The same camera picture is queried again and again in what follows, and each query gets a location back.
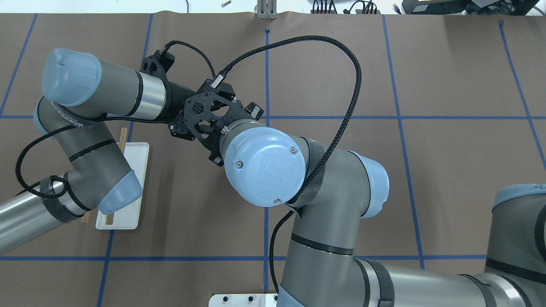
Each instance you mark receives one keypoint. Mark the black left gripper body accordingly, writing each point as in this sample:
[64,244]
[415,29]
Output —
[179,99]

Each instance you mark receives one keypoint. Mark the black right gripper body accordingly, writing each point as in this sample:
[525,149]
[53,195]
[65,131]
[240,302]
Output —
[216,160]

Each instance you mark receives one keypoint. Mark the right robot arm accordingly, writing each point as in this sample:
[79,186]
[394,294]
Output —
[329,191]

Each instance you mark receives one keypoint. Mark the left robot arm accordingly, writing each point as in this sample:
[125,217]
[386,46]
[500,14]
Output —
[80,93]

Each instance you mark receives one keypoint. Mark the white rack base tray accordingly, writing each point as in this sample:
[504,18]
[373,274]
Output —
[120,208]

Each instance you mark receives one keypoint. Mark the inner wooden rack bar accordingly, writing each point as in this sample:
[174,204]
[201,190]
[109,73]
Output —
[122,141]

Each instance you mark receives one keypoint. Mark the wooden rack bar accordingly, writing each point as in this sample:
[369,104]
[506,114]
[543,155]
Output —
[122,141]
[85,219]

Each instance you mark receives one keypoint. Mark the outer wooden rack bar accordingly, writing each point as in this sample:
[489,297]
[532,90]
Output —
[85,219]

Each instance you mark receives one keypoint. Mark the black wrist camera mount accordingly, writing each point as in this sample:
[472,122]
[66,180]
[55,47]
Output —
[157,64]

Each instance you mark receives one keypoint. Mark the aluminium frame post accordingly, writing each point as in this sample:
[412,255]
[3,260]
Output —
[266,10]

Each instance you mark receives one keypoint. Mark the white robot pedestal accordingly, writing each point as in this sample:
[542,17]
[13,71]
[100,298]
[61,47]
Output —
[244,300]

